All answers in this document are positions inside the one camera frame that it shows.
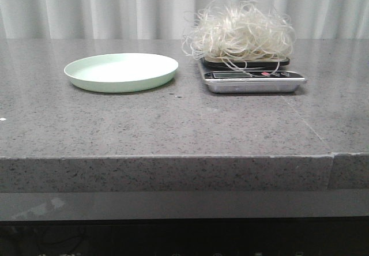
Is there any silver digital kitchen scale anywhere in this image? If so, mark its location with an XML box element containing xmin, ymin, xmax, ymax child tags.
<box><xmin>198</xmin><ymin>58</ymin><xmax>307</xmax><ymax>93</ymax></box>

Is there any white vermicelli noodle bundle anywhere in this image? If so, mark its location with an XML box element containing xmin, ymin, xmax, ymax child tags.
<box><xmin>182</xmin><ymin>0</ymin><xmax>295</xmax><ymax>71</ymax></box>

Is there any light green plate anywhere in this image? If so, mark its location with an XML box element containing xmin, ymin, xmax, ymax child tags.
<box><xmin>64</xmin><ymin>53</ymin><xmax>179</xmax><ymax>93</ymax></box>

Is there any white curtain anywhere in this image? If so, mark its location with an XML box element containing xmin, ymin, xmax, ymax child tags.
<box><xmin>1</xmin><ymin>0</ymin><xmax>368</xmax><ymax>39</ymax></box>

